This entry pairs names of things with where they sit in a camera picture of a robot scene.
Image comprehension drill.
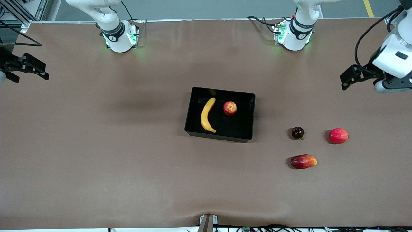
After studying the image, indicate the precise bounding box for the aluminium frame corner post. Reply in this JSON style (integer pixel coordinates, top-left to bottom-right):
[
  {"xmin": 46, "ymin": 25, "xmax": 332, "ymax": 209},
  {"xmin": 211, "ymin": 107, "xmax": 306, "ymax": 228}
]
[{"xmin": 385, "ymin": 10, "xmax": 403, "ymax": 25}]

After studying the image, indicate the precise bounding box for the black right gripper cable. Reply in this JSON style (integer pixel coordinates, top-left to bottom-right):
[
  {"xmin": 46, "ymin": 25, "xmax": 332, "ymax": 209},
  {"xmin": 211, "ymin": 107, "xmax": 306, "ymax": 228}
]
[{"xmin": 0, "ymin": 21, "xmax": 42, "ymax": 47}]

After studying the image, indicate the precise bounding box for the red yellow apple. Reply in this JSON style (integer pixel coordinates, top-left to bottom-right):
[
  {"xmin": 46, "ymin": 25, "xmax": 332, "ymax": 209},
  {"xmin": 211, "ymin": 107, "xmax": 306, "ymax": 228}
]
[{"xmin": 223, "ymin": 101, "xmax": 237, "ymax": 116}]

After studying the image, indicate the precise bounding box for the black arm base cable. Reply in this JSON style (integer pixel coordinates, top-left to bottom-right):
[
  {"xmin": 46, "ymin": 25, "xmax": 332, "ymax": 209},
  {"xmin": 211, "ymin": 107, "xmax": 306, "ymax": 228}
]
[
  {"xmin": 121, "ymin": 0, "xmax": 142, "ymax": 33},
  {"xmin": 247, "ymin": 15, "xmax": 284, "ymax": 34}
]

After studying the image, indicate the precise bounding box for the dark red plum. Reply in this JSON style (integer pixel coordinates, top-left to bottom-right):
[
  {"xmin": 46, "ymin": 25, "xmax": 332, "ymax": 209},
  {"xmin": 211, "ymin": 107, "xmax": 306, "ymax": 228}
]
[{"xmin": 291, "ymin": 126, "xmax": 305, "ymax": 140}]

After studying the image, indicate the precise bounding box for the red orange mango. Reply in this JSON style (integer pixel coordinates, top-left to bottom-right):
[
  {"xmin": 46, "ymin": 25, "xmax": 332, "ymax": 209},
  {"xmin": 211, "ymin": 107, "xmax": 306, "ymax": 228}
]
[{"xmin": 290, "ymin": 154, "xmax": 318, "ymax": 170}]

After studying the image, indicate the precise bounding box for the yellow banana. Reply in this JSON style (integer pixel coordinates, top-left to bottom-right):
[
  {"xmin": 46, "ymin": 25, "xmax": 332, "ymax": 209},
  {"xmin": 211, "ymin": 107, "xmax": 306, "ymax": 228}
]
[{"xmin": 201, "ymin": 97, "xmax": 217, "ymax": 133}]

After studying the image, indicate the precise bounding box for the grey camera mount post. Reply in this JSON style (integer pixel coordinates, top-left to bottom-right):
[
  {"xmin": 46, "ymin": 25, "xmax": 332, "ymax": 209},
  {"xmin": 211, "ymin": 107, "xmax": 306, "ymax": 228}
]
[{"xmin": 197, "ymin": 214, "xmax": 219, "ymax": 232}]

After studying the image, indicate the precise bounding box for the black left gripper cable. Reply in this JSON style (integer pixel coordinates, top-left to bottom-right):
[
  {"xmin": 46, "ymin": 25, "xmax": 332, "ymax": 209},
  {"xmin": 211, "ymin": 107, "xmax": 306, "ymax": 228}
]
[{"xmin": 355, "ymin": 5, "xmax": 403, "ymax": 76}]

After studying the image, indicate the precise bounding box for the aluminium frame with diagonal struts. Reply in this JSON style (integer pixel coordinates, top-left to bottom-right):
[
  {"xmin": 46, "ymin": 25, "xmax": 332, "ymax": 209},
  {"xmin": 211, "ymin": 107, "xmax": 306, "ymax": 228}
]
[{"xmin": 0, "ymin": 0, "xmax": 61, "ymax": 33}]

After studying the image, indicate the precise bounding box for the silver table edge rail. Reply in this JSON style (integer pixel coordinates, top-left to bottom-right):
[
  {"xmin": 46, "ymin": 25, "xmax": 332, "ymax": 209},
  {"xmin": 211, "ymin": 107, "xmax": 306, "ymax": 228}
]
[{"xmin": 31, "ymin": 18, "xmax": 387, "ymax": 24}]

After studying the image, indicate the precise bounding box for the plain red peach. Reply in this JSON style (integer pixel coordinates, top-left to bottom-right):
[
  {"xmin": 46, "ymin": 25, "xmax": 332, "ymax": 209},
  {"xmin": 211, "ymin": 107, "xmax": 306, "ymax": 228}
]
[{"xmin": 329, "ymin": 128, "xmax": 349, "ymax": 144}]

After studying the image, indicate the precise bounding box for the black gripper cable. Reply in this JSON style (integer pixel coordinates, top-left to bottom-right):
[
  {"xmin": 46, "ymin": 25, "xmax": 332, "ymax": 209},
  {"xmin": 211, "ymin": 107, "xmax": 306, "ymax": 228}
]
[
  {"xmin": 355, "ymin": 5, "xmax": 403, "ymax": 76},
  {"xmin": 0, "ymin": 21, "xmax": 42, "ymax": 47}
]

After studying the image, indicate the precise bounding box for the black left arm base cable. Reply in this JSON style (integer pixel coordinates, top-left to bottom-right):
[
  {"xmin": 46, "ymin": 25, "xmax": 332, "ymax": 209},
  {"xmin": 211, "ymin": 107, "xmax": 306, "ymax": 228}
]
[{"xmin": 247, "ymin": 15, "xmax": 284, "ymax": 34}]

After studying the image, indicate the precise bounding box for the black right arm base cable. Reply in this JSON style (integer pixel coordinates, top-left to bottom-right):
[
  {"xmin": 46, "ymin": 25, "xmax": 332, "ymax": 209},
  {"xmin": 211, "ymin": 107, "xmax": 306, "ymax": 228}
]
[{"xmin": 121, "ymin": 0, "xmax": 142, "ymax": 33}]

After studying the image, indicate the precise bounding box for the black plastic box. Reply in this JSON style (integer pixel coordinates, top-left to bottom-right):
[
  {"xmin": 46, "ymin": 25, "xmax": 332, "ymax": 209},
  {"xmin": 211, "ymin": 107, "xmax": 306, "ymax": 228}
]
[{"xmin": 184, "ymin": 86, "xmax": 256, "ymax": 143}]

